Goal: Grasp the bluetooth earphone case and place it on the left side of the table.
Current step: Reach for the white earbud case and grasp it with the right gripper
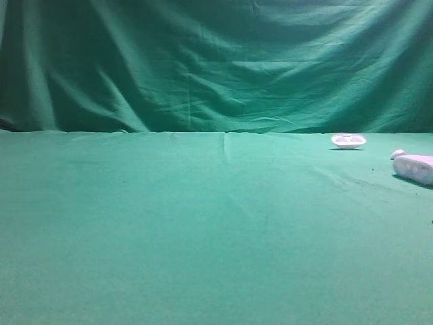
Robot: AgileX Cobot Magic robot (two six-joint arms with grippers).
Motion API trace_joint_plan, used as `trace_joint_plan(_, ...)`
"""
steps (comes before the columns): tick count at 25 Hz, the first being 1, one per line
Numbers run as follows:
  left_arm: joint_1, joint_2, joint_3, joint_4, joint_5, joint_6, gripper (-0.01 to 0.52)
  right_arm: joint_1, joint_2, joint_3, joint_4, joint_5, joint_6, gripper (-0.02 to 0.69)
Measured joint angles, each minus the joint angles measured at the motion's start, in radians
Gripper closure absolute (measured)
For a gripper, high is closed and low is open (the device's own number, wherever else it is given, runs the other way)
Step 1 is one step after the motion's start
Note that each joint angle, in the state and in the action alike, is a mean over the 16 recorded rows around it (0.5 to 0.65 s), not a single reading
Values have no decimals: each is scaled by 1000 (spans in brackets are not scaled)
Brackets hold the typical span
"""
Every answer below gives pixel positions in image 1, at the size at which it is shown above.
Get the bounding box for green table cloth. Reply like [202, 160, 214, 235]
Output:
[1, 131, 432, 324]

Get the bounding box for small white earbud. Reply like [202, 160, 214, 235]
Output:
[390, 149, 405, 160]

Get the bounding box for white earphone case lid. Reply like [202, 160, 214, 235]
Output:
[331, 133, 367, 150]

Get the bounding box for green backdrop cloth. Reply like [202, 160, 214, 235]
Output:
[1, 1, 432, 133]

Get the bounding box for white earphone case body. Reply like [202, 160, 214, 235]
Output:
[392, 154, 432, 186]

